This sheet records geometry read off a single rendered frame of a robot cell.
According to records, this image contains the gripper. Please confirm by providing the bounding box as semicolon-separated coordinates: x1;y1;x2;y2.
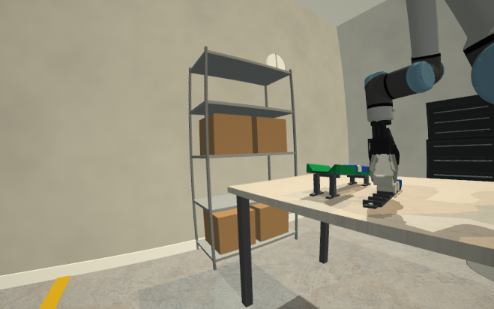
368;120;400;183

